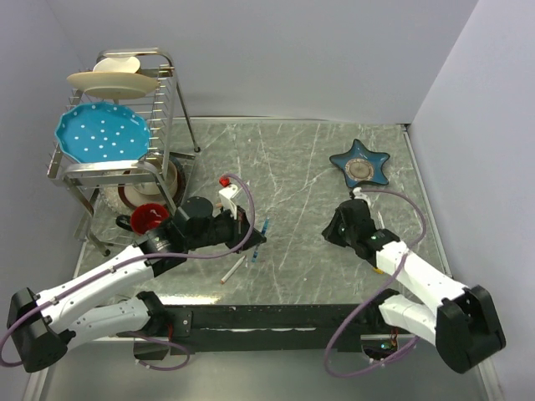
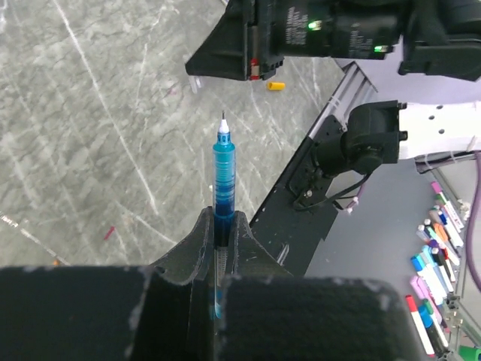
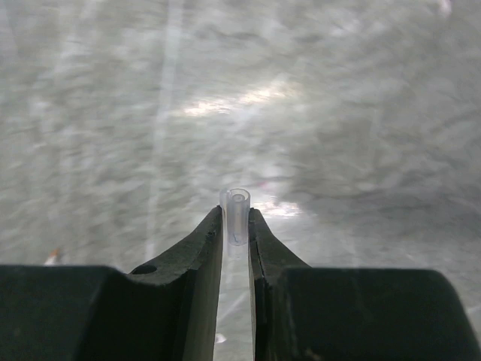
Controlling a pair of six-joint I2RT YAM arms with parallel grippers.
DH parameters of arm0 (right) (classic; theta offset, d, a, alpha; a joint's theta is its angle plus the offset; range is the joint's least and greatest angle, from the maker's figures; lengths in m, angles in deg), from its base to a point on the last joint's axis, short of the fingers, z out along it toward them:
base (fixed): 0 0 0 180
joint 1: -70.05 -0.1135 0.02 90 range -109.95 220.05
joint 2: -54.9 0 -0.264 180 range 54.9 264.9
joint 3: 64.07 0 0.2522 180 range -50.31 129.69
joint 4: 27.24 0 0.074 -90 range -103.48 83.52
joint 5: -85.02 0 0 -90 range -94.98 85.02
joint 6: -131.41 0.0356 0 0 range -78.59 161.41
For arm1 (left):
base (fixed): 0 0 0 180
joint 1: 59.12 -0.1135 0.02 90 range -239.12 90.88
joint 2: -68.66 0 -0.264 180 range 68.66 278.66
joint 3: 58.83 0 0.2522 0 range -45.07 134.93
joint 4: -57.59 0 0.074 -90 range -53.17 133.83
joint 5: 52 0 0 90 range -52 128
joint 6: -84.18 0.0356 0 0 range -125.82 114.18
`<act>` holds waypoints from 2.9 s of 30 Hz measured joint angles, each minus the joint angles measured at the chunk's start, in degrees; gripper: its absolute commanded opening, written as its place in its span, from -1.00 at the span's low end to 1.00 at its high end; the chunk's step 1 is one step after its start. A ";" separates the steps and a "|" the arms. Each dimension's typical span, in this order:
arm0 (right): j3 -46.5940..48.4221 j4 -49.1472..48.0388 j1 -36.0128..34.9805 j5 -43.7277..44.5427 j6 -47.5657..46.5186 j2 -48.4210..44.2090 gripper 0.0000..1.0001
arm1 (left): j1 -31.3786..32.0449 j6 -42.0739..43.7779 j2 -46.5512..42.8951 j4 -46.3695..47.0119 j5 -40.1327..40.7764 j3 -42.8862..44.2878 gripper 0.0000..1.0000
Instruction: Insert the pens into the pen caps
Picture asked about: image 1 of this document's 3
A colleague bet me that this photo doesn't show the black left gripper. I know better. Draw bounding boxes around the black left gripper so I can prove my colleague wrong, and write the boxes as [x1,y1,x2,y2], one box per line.
[186,203,266,253]

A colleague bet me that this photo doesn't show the blue pen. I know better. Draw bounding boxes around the blue pen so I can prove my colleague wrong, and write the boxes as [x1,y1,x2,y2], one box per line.
[252,216,270,264]

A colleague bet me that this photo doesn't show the clear pen cap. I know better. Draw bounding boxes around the clear pen cap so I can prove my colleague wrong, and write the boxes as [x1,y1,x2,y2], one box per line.
[377,211,385,229]

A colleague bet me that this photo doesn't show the white orange pen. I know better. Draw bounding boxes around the white orange pen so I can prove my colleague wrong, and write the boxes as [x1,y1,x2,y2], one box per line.
[220,255,247,285]

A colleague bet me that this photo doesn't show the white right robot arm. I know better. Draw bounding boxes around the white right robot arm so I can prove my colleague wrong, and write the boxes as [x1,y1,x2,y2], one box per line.
[322,199,507,373]

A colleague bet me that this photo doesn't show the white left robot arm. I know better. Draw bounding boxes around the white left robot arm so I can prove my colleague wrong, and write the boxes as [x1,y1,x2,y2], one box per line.
[1,197,266,373]

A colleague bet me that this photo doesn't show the blue star-shaped dish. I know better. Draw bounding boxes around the blue star-shaped dish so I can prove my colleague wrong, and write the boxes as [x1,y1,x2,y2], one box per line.
[329,139,390,189]

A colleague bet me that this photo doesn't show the red mug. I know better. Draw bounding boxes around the red mug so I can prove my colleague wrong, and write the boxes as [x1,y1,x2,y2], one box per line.
[115,203,170,235]

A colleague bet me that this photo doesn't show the white bowl brown rim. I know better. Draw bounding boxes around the white bowl brown rim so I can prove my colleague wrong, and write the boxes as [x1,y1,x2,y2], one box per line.
[118,156,186,210]

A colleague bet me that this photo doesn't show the metal dish rack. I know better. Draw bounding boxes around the metal dish rack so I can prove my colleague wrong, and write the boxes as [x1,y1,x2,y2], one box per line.
[47,48,195,256]

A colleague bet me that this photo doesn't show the blue polka dot plate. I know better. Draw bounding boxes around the blue polka dot plate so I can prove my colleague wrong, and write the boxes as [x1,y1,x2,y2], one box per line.
[54,102,150,164]

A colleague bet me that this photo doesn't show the large cream plate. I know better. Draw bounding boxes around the large cream plate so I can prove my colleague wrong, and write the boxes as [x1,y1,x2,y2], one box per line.
[67,71,160,100]

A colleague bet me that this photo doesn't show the small cream plate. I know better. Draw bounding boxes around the small cream plate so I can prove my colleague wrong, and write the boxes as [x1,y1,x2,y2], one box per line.
[93,56,140,74]

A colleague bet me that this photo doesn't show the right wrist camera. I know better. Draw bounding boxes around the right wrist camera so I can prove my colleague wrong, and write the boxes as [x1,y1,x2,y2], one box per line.
[349,187,371,206]

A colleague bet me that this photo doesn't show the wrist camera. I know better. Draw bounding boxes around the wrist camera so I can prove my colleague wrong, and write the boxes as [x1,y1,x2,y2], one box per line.
[349,187,371,206]
[218,176,239,220]

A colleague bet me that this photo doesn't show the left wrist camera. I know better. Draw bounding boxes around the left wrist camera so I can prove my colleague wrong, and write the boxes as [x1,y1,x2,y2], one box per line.
[218,176,239,220]

